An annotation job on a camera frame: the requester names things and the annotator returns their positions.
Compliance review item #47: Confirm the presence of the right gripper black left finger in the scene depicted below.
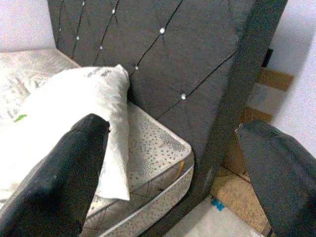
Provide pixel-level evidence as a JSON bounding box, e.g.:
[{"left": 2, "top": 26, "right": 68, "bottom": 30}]
[{"left": 0, "top": 113, "right": 111, "bottom": 237}]

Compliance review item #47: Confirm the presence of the dark tufted studded headboard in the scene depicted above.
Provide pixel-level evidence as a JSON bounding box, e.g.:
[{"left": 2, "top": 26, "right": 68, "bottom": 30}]
[{"left": 46, "top": 0, "right": 289, "bottom": 237}]

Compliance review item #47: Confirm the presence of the plain brown cardboard box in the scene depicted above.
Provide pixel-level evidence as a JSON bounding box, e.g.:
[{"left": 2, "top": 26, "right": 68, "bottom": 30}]
[{"left": 221, "top": 123, "right": 251, "bottom": 181}]

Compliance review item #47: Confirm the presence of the grey quilted mattress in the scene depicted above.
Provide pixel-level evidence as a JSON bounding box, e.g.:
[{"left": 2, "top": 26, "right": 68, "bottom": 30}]
[{"left": 0, "top": 48, "right": 195, "bottom": 237}]

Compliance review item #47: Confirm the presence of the white pillow green tree print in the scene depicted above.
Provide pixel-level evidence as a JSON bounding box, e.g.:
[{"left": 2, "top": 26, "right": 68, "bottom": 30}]
[{"left": 0, "top": 64, "right": 131, "bottom": 201}]

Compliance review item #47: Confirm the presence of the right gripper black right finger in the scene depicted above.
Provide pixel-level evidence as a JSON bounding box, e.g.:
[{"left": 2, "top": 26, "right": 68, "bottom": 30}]
[{"left": 236, "top": 120, "right": 316, "bottom": 237}]

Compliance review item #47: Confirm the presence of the white bag blue mark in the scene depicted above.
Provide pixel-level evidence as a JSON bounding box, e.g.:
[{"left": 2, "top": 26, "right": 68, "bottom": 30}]
[{"left": 165, "top": 195, "right": 267, "bottom": 237}]

